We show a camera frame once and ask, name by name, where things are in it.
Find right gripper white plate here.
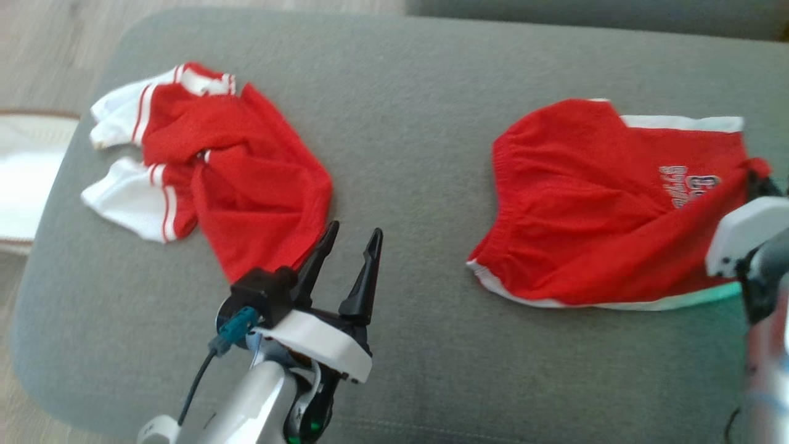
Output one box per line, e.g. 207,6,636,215
706,197,789,324

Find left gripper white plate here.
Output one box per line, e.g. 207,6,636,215
250,221,384,442

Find red jersey white sleeves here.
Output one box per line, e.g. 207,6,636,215
81,62,333,284

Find red shorts white trim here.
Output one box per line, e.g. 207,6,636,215
467,97,771,311

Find grey fabric sofa seat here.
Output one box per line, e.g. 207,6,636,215
9,6,789,444

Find grey fabric sofa cushion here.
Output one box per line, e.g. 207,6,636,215
407,0,789,41

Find white laundry basket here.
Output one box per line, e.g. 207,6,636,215
0,111,81,257

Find left black cable teal plug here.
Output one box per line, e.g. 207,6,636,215
179,306,260,426

